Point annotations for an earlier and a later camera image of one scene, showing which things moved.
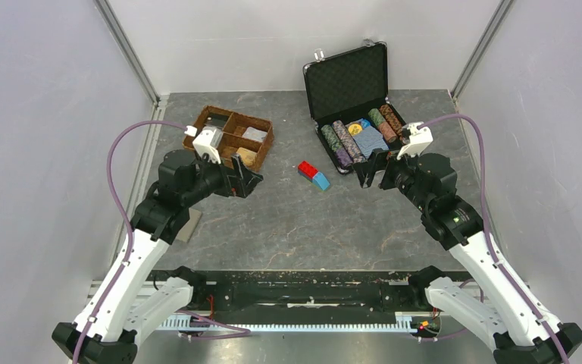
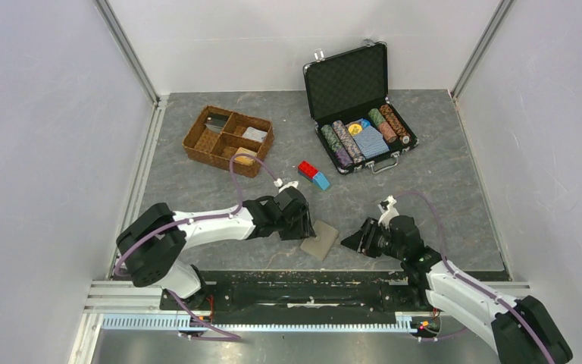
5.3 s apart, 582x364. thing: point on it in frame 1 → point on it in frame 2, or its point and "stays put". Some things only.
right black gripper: (380, 159) → (364, 236)
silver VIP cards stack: (254, 134) stays put
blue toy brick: (321, 180) stays put
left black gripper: (239, 186) → (304, 228)
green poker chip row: (331, 138) stays put
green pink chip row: (379, 120) stays put
